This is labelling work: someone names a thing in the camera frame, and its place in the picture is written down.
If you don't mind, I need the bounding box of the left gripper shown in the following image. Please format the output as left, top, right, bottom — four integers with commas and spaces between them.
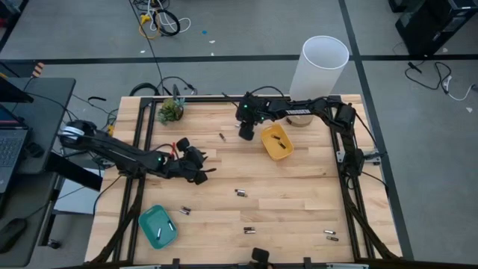
164, 137, 217, 186

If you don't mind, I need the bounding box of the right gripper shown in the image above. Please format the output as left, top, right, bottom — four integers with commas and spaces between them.
235, 92, 264, 142

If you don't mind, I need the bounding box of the yellow plastic bin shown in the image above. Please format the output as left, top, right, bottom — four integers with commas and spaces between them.
260, 123, 295, 161

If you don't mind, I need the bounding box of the teal plastic bin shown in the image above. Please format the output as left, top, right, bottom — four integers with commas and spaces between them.
137, 204, 179, 250

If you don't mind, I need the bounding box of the small potted green plant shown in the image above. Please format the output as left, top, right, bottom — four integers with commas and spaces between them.
156, 96, 187, 126

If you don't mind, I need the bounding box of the white cylinder table lamp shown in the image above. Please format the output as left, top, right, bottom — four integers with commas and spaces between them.
285, 35, 351, 128

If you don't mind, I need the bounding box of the black rounded object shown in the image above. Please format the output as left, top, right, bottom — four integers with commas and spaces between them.
251, 247, 276, 269

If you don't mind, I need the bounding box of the white board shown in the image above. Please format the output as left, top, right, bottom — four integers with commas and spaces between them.
53, 167, 110, 217

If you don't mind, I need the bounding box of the dark grey side desk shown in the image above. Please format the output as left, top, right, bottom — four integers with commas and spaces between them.
0, 77, 77, 268

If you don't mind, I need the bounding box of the small black device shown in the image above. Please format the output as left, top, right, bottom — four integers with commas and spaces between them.
25, 141, 45, 158

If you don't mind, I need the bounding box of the open laptop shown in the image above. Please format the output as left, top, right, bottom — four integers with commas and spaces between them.
0, 104, 30, 195

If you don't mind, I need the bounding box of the black computer mouse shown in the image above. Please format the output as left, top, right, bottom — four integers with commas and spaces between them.
0, 218, 28, 254

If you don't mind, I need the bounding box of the black equipment case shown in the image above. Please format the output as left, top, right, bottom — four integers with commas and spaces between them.
388, 0, 478, 58

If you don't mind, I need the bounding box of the black cable, red connector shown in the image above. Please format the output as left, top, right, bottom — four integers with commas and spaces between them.
151, 141, 177, 160

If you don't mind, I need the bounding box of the black looped gripper cable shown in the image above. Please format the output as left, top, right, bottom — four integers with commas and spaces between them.
222, 85, 287, 109

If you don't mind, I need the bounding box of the black aluminium table frame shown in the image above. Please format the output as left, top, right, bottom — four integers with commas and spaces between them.
89, 95, 406, 269

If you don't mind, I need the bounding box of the thick black looped cable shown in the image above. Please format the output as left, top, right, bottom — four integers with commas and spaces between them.
128, 75, 199, 97

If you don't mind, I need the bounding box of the long thin black cable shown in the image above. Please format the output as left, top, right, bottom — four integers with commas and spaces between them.
128, 0, 166, 96

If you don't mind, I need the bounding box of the black coiled cable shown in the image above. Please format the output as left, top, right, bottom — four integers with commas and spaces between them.
153, 9, 181, 37

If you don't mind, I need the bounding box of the black floor cable with plug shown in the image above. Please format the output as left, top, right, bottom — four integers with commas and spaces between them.
404, 61, 453, 91

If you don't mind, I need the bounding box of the white floor cable with plug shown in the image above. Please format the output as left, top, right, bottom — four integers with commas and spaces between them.
441, 74, 478, 102

